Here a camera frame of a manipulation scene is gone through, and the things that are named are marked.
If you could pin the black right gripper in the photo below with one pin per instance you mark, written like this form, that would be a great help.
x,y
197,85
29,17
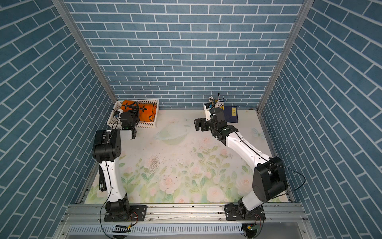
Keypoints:
x,y
198,124

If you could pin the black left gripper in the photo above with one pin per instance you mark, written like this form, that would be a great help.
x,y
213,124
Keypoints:
x,y
136,112

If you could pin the orange patterned plush pillowcase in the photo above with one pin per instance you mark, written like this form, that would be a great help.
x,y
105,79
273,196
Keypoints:
x,y
147,111

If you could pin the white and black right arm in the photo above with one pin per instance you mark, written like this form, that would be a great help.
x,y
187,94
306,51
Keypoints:
x,y
269,178

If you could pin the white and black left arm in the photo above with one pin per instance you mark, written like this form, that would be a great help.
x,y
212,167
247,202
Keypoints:
x,y
106,151

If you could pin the white perforated plastic basket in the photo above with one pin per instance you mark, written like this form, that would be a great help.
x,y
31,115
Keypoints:
x,y
115,122

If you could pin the dark blue book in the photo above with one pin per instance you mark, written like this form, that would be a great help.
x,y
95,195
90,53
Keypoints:
x,y
231,114

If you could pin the yellow bucket pen holder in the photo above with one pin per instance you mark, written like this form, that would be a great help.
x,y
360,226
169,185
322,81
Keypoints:
x,y
217,113

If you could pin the blue white pencil box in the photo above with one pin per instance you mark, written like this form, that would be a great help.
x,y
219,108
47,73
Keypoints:
x,y
219,103

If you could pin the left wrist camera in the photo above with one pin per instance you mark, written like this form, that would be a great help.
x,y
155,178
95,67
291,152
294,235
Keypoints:
x,y
117,113

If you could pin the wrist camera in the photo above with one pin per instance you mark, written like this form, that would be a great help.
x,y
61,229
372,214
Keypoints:
x,y
207,107
117,113

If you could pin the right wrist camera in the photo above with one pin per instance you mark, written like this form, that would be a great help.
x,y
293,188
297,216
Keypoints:
x,y
207,107

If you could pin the white slotted cable duct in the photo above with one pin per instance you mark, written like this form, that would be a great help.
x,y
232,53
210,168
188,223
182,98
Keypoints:
x,y
157,229

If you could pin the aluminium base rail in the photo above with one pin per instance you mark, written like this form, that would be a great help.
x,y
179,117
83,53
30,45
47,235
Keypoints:
x,y
185,213

